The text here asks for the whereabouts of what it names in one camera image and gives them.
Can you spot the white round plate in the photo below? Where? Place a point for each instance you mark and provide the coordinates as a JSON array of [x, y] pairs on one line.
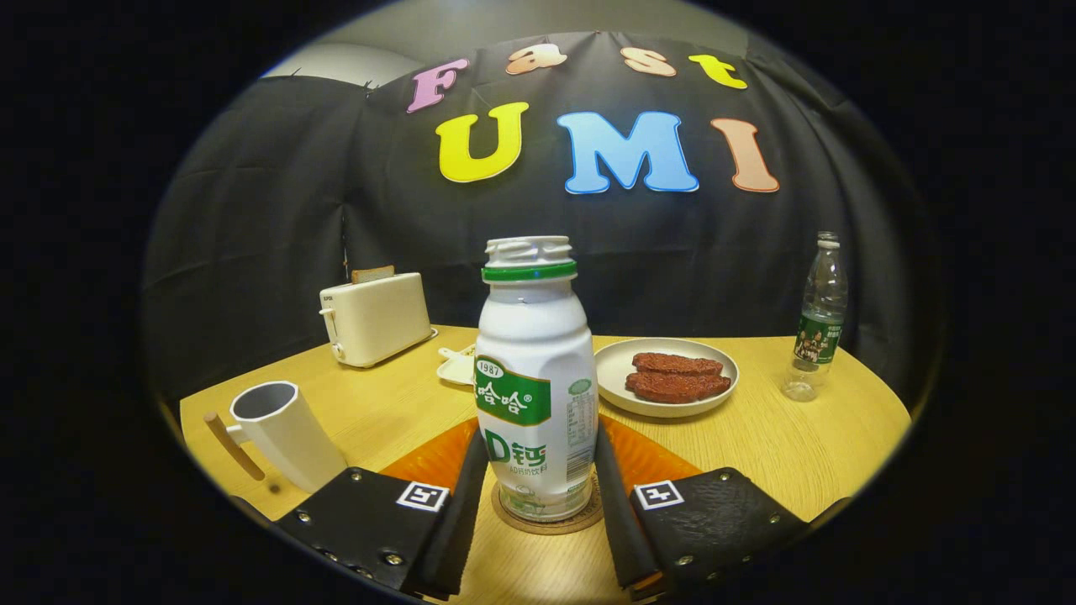
[[614, 370]]

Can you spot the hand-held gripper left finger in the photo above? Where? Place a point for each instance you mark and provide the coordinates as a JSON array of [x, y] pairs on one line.
[[458, 521]]

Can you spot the cream toaster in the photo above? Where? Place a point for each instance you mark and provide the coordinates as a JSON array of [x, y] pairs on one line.
[[378, 319]]

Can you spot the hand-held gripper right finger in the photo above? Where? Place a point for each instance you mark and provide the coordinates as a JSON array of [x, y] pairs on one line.
[[618, 521]]

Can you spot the red meat slice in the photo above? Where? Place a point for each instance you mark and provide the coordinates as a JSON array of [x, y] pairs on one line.
[[677, 364], [677, 387]]

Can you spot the wooden table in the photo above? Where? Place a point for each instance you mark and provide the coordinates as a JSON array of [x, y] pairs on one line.
[[773, 445]]

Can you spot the white divided bean dish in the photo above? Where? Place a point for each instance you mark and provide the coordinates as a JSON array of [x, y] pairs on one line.
[[458, 367]]

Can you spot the white juice bottle green label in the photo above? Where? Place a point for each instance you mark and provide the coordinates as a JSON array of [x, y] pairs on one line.
[[534, 336]]

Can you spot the round wooden coaster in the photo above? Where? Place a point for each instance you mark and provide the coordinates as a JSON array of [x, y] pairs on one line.
[[546, 528]]

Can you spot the clear plastic water bottle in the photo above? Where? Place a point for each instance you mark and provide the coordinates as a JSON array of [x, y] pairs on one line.
[[820, 336]]

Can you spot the toast slice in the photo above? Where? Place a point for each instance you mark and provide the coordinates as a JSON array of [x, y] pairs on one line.
[[372, 274]]

